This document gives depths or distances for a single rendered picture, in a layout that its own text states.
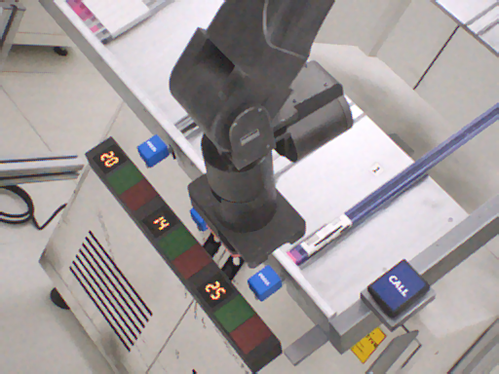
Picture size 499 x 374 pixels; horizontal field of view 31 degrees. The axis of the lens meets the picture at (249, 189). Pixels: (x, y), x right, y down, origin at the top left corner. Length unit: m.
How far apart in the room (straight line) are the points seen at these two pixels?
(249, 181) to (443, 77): 2.39
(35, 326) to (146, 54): 0.79
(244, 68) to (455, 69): 2.45
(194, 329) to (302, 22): 0.95
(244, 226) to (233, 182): 0.08
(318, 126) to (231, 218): 0.12
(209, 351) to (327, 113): 0.84
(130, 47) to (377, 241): 0.41
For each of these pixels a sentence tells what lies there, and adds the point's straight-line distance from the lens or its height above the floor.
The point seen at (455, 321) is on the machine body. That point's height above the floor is 0.62.
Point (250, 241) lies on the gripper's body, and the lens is 0.80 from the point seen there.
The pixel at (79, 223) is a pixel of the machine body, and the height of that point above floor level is 0.22.
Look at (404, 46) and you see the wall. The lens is 3.17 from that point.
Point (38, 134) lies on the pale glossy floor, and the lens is 2.32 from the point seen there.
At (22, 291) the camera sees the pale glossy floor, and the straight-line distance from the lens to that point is 1.87.
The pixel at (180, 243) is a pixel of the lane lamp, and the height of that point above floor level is 0.66.
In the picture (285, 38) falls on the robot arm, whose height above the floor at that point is 1.02.
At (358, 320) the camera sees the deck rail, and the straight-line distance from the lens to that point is 0.95.
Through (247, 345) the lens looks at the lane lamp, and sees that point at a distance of 0.97.
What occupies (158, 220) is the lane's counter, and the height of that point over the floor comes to 0.66.
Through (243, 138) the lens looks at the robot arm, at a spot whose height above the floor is 0.94.
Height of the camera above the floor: 1.24
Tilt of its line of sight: 29 degrees down
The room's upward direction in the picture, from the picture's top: 32 degrees clockwise
